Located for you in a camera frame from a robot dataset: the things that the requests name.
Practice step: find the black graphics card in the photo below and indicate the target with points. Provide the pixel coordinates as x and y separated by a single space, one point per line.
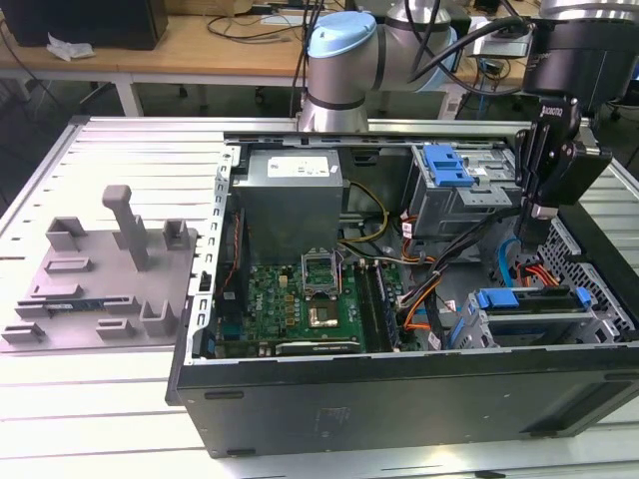
319 346

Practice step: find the blue plastic latch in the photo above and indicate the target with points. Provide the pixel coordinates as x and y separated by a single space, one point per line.
444 164

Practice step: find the grey parts rack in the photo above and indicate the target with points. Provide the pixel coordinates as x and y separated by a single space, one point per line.
100 284

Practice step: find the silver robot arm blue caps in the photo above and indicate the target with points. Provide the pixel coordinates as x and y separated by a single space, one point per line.
344 75

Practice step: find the hard disk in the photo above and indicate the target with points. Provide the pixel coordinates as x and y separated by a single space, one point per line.
499 299

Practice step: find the black RAM slot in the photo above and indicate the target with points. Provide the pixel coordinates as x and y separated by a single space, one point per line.
387 309
363 304

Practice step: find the grey power supply unit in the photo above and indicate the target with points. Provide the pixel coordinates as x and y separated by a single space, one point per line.
289 214

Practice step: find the green RAM stick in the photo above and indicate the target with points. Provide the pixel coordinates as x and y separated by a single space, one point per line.
75 303

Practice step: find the white crumpled paper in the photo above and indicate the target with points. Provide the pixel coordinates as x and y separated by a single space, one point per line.
70 49

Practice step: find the grey metal drive cage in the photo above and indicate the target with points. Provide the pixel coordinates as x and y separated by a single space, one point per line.
449 214

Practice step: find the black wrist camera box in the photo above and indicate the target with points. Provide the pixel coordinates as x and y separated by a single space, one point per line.
579 174

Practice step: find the metal disk bay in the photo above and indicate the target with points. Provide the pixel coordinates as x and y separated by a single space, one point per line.
606 327

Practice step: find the black case fan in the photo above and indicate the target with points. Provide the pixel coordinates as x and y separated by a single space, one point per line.
244 249

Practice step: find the black open PC case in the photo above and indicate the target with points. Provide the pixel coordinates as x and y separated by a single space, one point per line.
399 399

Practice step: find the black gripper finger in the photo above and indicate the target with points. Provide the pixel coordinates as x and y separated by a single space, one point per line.
549 159
524 169

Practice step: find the green motherboard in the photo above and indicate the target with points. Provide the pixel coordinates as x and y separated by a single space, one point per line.
269 299

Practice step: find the black computer tower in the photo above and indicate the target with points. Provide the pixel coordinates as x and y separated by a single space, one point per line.
100 25

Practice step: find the wooden desk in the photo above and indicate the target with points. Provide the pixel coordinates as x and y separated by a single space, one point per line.
199 50

